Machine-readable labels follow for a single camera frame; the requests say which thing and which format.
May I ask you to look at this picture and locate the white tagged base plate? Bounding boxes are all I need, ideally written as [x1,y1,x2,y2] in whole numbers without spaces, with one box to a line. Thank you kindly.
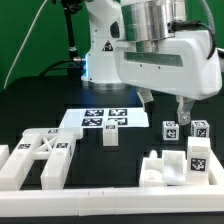
[59,107,149,129]

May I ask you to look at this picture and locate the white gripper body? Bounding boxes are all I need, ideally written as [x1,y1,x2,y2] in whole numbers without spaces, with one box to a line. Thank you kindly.
[114,30,222,100]

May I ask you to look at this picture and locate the grey braided cable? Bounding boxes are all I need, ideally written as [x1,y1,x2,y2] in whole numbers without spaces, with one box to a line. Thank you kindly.
[171,0,218,61]

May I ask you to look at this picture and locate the white chair back frame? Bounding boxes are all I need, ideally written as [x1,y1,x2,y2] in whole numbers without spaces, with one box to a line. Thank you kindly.
[0,128,83,191]

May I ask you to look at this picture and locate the black camera stand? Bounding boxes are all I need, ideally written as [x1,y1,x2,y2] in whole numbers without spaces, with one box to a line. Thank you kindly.
[51,0,84,78]

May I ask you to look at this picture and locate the white tagged cube right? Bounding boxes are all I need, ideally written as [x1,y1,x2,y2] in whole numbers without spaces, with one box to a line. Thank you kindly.
[191,120,210,138]

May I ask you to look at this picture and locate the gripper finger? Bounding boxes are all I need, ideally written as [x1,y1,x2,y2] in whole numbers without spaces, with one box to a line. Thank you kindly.
[137,87,155,113]
[176,96,194,125]

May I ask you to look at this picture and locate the black cables at base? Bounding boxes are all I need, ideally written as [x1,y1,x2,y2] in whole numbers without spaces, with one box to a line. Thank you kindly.
[39,57,87,78]

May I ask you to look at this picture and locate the white tagged cube left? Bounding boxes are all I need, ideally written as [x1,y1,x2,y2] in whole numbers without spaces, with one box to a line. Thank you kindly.
[162,121,179,140]

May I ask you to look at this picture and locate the white chair seat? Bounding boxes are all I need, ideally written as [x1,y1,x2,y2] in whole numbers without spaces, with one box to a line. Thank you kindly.
[139,150,224,187]

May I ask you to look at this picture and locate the white cable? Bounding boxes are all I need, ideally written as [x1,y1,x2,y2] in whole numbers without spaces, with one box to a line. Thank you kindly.
[3,0,50,90]

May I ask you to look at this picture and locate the white U-shaped obstacle fence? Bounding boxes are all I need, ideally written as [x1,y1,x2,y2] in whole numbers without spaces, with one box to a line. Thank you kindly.
[0,162,224,217]

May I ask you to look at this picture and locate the white part at left edge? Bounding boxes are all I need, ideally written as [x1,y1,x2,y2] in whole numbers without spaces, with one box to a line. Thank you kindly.
[0,145,9,169]

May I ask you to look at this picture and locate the white tagged cube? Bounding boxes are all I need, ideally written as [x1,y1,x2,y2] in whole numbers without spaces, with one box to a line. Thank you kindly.
[162,121,179,140]
[191,120,210,138]

